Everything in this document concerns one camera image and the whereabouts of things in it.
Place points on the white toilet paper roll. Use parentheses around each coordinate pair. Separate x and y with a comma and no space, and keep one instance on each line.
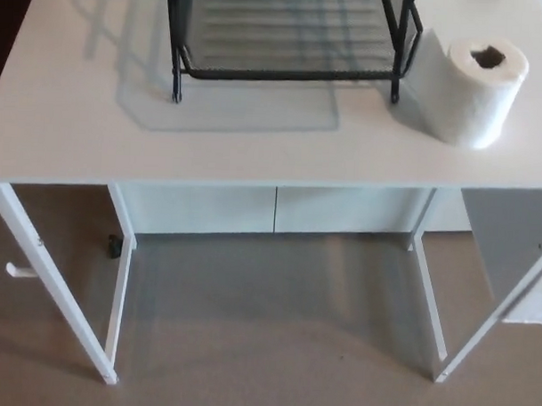
(475,99)

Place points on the black mesh file tray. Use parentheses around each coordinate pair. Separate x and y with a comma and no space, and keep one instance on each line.
(257,73)

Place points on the white desk side hook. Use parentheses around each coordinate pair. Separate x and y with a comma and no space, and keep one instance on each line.
(19,271)

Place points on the small black floor object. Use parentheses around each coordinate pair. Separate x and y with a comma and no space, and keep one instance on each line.
(113,246)

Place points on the white desk leg frame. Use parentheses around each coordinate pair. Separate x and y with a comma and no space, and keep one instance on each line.
(480,336)
(46,271)

